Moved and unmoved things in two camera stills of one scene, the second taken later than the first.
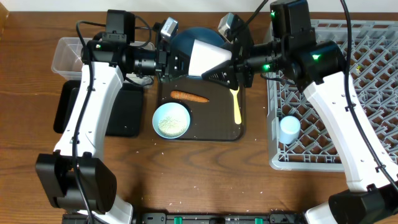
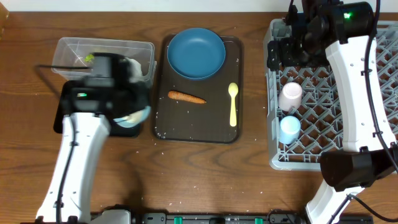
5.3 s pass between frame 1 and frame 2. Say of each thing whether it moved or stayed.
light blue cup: stayed
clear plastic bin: stayed
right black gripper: moved
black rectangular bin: stayed
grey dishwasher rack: stayed
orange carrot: stayed
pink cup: moved
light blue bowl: moved
